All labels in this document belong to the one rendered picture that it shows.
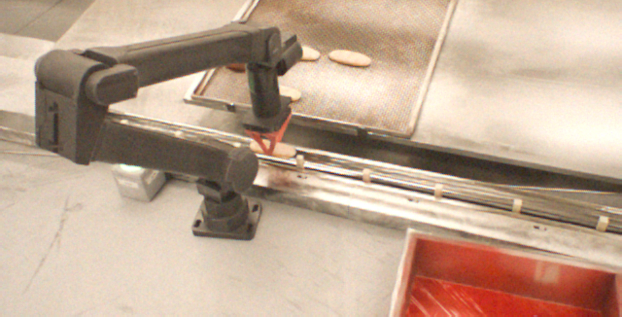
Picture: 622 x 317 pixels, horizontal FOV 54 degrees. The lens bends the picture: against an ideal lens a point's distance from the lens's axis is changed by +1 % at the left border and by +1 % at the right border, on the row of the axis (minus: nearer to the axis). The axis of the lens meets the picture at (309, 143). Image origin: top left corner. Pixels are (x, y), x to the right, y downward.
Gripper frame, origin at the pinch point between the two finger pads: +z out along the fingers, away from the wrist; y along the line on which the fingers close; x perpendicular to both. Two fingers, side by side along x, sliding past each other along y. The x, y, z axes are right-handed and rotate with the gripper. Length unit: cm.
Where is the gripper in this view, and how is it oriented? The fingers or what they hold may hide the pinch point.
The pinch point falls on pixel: (272, 145)
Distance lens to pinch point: 122.8
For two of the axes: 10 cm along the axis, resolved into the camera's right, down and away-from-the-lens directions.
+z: 0.7, 7.6, 6.5
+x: -9.3, -1.9, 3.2
